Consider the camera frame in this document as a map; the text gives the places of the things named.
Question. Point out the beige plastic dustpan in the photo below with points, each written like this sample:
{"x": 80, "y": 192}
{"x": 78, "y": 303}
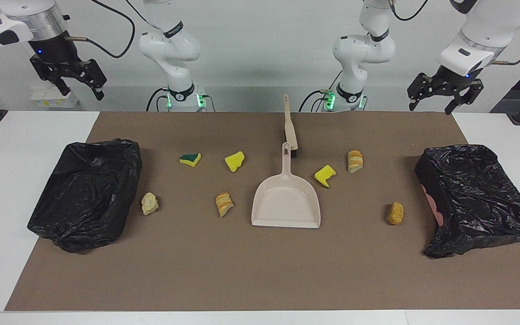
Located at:
{"x": 287, "y": 203}

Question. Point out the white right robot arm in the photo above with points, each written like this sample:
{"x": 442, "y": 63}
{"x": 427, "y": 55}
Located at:
{"x": 169, "y": 45}

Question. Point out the black bag lined pink bin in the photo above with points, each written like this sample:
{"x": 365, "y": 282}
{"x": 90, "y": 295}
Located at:
{"x": 476, "y": 198}

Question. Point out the left black trash bag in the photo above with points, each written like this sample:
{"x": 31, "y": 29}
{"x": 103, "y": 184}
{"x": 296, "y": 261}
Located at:
{"x": 84, "y": 194}

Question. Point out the white power box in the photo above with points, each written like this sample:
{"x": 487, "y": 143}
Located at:
{"x": 54, "y": 97}

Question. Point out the brown table mat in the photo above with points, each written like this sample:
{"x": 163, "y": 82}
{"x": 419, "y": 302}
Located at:
{"x": 260, "y": 271}

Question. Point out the pale bread chunk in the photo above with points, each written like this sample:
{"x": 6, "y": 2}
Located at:
{"x": 150, "y": 203}

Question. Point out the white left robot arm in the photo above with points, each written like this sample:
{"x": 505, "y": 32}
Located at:
{"x": 364, "y": 49}

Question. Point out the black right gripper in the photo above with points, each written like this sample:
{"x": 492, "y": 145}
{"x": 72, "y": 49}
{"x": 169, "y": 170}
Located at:
{"x": 54, "y": 47}

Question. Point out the beige hand brush black bristles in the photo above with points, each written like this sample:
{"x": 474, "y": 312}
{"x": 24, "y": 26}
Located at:
{"x": 288, "y": 122}

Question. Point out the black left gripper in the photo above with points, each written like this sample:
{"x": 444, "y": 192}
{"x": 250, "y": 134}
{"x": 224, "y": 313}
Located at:
{"x": 456, "y": 80}

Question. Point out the brown bread nugget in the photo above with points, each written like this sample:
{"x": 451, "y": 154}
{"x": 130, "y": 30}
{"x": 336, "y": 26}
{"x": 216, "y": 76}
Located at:
{"x": 395, "y": 213}

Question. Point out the green and yellow sponge piece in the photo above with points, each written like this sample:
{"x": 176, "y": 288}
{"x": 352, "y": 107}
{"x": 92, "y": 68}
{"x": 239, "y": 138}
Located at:
{"x": 191, "y": 159}

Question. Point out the striped bread piece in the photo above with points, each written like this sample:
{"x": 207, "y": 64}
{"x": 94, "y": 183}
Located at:
{"x": 224, "y": 204}
{"x": 355, "y": 161}

